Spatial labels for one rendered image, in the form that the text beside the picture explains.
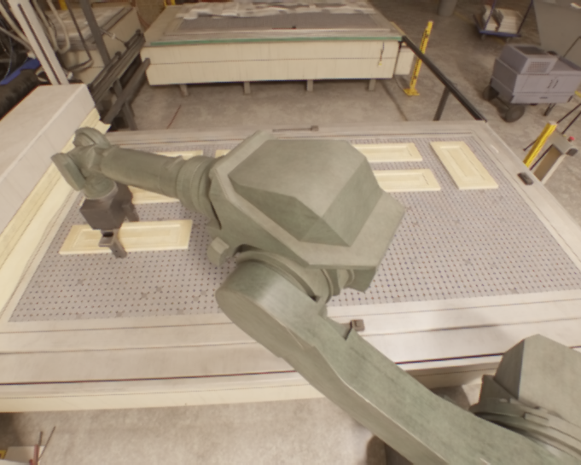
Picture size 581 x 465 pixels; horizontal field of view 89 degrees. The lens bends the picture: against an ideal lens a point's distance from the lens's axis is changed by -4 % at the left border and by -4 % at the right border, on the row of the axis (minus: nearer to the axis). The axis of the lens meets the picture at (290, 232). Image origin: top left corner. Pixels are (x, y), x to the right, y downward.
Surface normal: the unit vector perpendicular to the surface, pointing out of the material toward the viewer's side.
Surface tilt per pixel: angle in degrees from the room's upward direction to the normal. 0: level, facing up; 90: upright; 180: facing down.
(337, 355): 39
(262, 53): 90
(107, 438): 0
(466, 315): 0
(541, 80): 90
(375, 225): 23
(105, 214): 90
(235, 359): 0
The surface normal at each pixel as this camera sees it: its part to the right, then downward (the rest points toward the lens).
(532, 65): 0.07, 0.75
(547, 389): 0.00, -0.66
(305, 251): 0.34, -0.45
